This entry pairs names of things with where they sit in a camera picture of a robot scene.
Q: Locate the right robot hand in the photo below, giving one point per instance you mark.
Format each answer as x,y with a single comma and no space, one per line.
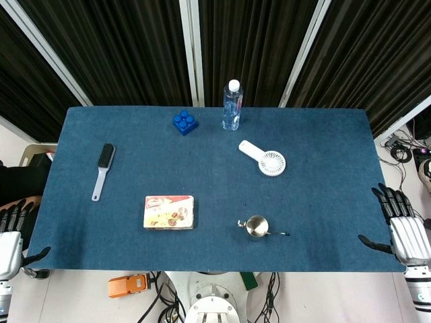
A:
405,235

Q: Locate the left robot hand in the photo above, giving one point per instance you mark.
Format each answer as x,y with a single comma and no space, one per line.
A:
10,249

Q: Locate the snack box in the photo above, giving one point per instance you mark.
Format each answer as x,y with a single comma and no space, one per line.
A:
168,212

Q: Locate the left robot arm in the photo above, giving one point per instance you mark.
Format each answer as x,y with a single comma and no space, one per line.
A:
4,299

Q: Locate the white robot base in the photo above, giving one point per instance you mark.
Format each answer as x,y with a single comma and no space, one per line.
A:
212,299

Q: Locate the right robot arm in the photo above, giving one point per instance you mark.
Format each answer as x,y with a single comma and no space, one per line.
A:
419,292

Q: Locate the person in black clothing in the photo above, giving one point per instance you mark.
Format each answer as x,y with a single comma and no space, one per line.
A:
17,181

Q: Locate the orange foot pedal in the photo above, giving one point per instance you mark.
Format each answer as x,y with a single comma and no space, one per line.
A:
124,286

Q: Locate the steel pot with long spout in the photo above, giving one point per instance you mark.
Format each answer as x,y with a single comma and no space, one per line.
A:
256,227

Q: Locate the white handheld fan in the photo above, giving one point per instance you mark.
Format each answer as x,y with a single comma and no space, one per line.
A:
271,163

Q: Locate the green flat piece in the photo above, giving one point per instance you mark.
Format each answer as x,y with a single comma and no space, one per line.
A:
248,281

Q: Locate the black pleated curtain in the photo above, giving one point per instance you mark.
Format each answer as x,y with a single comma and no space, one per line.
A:
118,47
252,40
370,54
23,84

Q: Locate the blue table cloth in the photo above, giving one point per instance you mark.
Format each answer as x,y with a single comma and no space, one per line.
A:
208,188

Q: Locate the blue toy building block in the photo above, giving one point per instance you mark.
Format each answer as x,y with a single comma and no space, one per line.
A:
184,124

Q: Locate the clear plastic water bottle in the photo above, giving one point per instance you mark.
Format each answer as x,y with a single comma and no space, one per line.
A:
232,107

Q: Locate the white frame post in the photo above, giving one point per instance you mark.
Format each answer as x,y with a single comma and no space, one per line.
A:
404,121
43,50
192,50
303,57

